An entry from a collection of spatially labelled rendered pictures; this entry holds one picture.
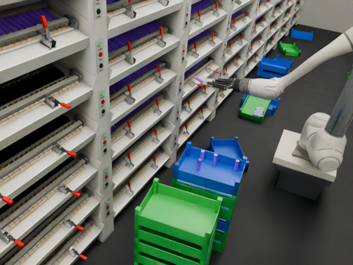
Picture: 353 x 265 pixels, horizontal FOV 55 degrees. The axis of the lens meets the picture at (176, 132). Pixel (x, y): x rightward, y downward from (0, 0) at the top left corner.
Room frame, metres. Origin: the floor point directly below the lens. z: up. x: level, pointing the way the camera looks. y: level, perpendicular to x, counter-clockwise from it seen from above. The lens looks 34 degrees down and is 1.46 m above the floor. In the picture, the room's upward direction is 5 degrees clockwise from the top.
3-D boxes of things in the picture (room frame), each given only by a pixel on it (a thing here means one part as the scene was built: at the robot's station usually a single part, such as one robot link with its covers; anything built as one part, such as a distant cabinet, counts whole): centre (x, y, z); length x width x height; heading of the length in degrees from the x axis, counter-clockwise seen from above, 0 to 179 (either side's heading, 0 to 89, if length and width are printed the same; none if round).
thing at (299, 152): (1.75, -0.83, 0.27); 0.22 x 0.18 x 0.06; 155
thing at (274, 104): (2.73, -0.72, 0.04); 0.30 x 0.20 x 0.08; 65
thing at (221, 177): (1.26, -0.18, 0.44); 0.30 x 0.20 x 0.08; 74
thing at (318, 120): (1.72, -0.83, 0.41); 0.18 x 0.16 x 0.22; 175
